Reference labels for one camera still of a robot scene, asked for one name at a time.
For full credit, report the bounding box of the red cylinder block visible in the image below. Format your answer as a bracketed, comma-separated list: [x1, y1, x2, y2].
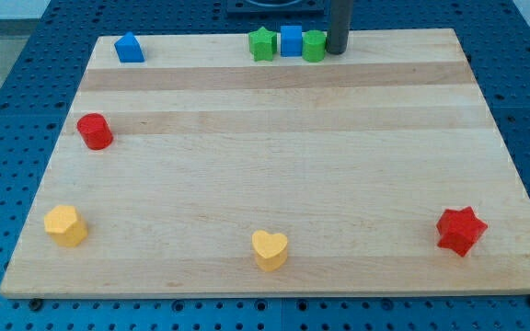
[76, 113, 113, 150]

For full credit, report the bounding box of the wooden board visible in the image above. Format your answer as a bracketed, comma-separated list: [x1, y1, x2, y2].
[0, 29, 530, 299]

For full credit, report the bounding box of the green cylinder block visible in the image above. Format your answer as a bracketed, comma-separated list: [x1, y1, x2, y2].
[302, 29, 327, 63]

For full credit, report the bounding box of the yellow hexagon block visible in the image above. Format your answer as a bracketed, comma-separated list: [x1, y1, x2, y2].
[43, 205, 88, 247]

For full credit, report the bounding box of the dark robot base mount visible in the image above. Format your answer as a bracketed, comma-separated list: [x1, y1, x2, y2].
[225, 0, 326, 16]

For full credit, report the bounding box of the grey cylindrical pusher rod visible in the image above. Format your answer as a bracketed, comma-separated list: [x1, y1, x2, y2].
[326, 0, 354, 55]

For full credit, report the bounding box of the green star block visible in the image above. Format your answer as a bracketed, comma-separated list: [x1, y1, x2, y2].
[248, 27, 277, 62]

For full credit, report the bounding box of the blue cube block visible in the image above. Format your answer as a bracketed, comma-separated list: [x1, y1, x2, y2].
[281, 26, 303, 57]

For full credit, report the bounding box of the red star block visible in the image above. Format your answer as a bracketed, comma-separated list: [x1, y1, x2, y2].
[436, 206, 488, 257]

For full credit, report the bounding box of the yellow heart block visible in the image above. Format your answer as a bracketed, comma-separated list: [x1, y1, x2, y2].
[251, 230, 289, 272]

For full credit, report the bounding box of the blue triangular prism block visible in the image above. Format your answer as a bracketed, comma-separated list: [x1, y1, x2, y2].
[114, 31, 145, 63]

